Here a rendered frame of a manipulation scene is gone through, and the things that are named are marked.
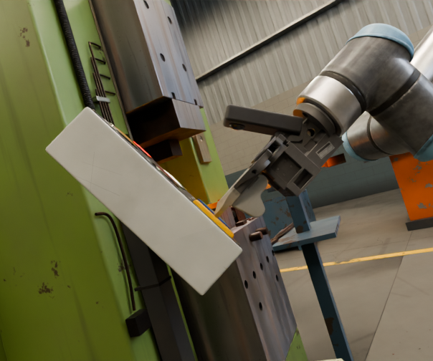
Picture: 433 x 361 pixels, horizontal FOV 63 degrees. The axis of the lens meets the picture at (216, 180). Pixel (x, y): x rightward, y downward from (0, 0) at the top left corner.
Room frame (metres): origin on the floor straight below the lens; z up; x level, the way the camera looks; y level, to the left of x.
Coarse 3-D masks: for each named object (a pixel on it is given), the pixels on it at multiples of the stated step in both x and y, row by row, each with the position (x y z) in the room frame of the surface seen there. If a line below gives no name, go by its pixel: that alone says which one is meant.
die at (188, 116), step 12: (156, 108) 1.11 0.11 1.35; (168, 108) 1.09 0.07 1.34; (180, 108) 1.12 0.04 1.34; (192, 108) 1.21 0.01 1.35; (132, 120) 1.15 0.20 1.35; (144, 120) 1.13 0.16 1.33; (156, 120) 1.11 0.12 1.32; (168, 120) 1.10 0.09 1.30; (180, 120) 1.10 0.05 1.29; (192, 120) 1.18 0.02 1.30; (132, 132) 1.15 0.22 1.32; (144, 132) 1.13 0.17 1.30; (156, 132) 1.12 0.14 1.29; (168, 132) 1.10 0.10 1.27; (180, 132) 1.15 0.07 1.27; (192, 132) 1.21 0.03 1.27; (144, 144) 1.17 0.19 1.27
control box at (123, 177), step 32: (96, 128) 0.46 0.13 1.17; (64, 160) 0.46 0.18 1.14; (96, 160) 0.46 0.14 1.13; (128, 160) 0.46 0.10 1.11; (96, 192) 0.46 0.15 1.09; (128, 192) 0.46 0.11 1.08; (160, 192) 0.46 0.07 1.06; (128, 224) 0.46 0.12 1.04; (160, 224) 0.46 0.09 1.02; (192, 224) 0.46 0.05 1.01; (160, 256) 0.46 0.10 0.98; (192, 256) 0.46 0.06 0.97; (224, 256) 0.46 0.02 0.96
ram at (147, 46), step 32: (96, 0) 1.09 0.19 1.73; (128, 0) 1.05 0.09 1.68; (160, 0) 1.22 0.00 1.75; (128, 32) 1.06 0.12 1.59; (160, 32) 1.14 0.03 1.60; (128, 64) 1.07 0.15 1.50; (160, 64) 1.08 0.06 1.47; (128, 96) 1.08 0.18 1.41; (160, 96) 1.04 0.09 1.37; (192, 96) 1.24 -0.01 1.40
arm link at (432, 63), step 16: (432, 32) 0.69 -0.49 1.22; (416, 48) 0.70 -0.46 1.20; (432, 48) 0.67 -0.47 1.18; (416, 64) 0.67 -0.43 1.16; (432, 64) 0.66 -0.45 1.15; (432, 80) 0.66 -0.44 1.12; (352, 128) 0.68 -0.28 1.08; (368, 128) 0.62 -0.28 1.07; (352, 144) 0.69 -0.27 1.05; (368, 144) 0.64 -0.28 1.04; (368, 160) 0.70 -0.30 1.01
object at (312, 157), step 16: (304, 112) 0.52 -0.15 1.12; (320, 112) 0.51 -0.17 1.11; (304, 128) 0.52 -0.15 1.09; (320, 128) 0.52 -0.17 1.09; (272, 144) 0.51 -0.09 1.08; (288, 144) 0.50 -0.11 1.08; (304, 144) 0.53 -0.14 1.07; (320, 144) 0.52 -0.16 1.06; (336, 144) 0.52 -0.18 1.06; (256, 160) 0.52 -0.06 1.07; (272, 160) 0.50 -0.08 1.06; (288, 160) 0.51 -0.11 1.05; (304, 160) 0.50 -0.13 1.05; (320, 160) 0.52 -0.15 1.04; (272, 176) 0.51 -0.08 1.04; (288, 176) 0.51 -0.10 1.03; (304, 176) 0.51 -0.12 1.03; (288, 192) 0.51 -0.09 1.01
